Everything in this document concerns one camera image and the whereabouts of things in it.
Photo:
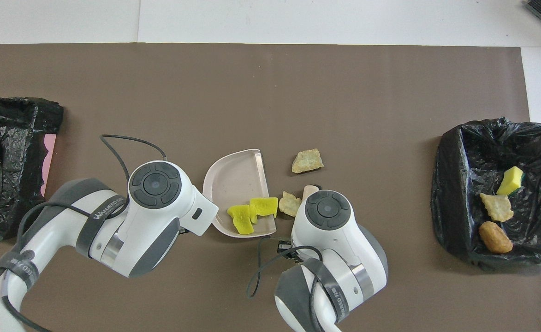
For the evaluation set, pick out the small beige rock chunk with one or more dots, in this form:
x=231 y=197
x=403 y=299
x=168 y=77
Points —
x=290 y=204

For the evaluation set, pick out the pink plastic bin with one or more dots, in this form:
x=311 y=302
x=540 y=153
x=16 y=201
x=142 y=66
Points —
x=49 y=157

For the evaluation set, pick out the yellow wavy sponge piece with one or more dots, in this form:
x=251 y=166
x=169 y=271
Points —
x=242 y=220

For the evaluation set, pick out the large beige rock chunk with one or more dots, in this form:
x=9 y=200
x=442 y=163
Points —
x=307 y=161

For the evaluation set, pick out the beige plastic dustpan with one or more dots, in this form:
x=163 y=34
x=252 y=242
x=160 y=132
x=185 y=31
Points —
x=238 y=180

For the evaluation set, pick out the beige hand brush black bristles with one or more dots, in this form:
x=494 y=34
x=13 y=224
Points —
x=310 y=190

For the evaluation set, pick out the brown paper table mat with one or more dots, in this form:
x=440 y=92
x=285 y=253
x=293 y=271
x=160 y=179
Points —
x=252 y=92

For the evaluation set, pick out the yellow notched sponge piece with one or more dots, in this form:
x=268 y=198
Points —
x=264 y=206

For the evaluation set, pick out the brown toy bread roll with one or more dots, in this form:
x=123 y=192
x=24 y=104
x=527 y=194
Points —
x=495 y=237

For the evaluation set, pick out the black bag lined trash bin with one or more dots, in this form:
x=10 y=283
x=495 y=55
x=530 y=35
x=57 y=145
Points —
x=464 y=207

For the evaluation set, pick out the yellow sponge green backing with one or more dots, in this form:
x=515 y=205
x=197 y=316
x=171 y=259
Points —
x=510 y=182

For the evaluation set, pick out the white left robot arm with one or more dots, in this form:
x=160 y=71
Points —
x=159 y=216

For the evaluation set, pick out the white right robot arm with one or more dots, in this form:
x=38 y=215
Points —
x=339 y=240

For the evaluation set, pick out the toy croissant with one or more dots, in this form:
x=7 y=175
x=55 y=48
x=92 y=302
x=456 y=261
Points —
x=497 y=207

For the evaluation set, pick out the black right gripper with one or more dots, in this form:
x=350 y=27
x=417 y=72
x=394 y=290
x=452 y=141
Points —
x=288 y=249

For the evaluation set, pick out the black crumpled trash bag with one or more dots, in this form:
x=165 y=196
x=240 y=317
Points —
x=2 y=175

